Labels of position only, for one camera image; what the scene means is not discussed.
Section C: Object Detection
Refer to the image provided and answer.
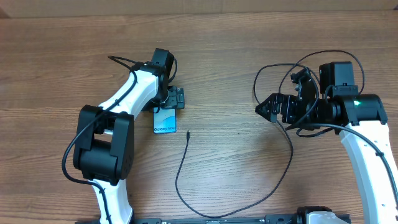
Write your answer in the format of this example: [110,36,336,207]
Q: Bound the blue Galaxy smartphone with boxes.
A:
[153,108,177,134]

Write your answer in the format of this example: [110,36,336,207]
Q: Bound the black USB charging cable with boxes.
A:
[175,49,365,219]

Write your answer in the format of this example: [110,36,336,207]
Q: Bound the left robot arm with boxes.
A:
[66,48,185,223]

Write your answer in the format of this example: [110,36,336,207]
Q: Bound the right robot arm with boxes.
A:
[255,62,397,223]

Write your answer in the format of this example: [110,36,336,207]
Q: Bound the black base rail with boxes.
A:
[74,205,352,224]

